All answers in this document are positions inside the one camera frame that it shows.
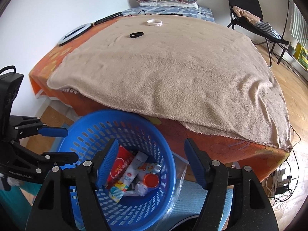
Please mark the white tissue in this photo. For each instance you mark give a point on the white tissue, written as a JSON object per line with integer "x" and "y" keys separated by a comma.
{"x": 141, "y": 189}

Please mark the striped hanging towel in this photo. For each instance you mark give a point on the striped hanging towel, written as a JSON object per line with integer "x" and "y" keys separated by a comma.
{"x": 298, "y": 25}

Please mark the red rectangular box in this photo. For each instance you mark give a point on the red rectangular box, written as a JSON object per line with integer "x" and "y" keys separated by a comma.
{"x": 121, "y": 163}

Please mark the colourful snack pouch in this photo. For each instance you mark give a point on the colourful snack pouch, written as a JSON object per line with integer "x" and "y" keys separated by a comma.
{"x": 117, "y": 191}

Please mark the beige fleece blanket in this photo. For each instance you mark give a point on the beige fleece blanket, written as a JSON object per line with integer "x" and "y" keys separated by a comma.
{"x": 211, "y": 79}

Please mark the orange bottle cap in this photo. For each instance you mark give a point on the orange bottle cap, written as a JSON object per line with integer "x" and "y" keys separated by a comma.
{"x": 151, "y": 180}

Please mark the black tripod pole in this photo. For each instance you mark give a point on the black tripod pole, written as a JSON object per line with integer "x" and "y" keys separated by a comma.
{"x": 110, "y": 17}

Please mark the black clothes rack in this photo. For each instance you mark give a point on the black clothes rack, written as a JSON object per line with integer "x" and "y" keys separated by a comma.
{"x": 288, "y": 55}

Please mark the black folding chair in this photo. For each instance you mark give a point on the black folding chair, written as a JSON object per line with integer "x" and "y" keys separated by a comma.
{"x": 253, "y": 6}

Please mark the clothes on chair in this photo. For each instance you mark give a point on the clothes on chair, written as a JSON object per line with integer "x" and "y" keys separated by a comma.
{"x": 257, "y": 22}

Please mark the white ring light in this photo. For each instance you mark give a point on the white ring light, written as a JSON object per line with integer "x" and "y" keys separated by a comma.
{"x": 74, "y": 34}

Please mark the power strip with cables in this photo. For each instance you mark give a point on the power strip with cables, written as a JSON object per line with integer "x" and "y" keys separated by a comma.
{"x": 281, "y": 184}

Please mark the yellow crate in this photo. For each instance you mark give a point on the yellow crate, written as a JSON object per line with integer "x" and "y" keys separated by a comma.
{"x": 301, "y": 56}

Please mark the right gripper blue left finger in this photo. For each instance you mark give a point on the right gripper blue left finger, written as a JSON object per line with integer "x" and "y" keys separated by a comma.
{"x": 104, "y": 161}

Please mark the blue patterned mattress sheet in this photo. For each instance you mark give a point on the blue patterned mattress sheet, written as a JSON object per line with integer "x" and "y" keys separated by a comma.
{"x": 199, "y": 12}

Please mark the blue plastic waste basket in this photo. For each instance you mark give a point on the blue plastic waste basket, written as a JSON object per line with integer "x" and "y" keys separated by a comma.
{"x": 91, "y": 133}

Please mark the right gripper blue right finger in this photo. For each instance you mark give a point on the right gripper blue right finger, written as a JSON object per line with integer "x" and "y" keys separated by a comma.
{"x": 199, "y": 162}

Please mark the teal trousers leg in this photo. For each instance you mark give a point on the teal trousers leg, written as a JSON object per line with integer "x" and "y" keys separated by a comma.
{"x": 15, "y": 203}

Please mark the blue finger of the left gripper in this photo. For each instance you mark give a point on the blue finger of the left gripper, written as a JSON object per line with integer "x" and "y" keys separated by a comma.
{"x": 53, "y": 132}
{"x": 60, "y": 158}

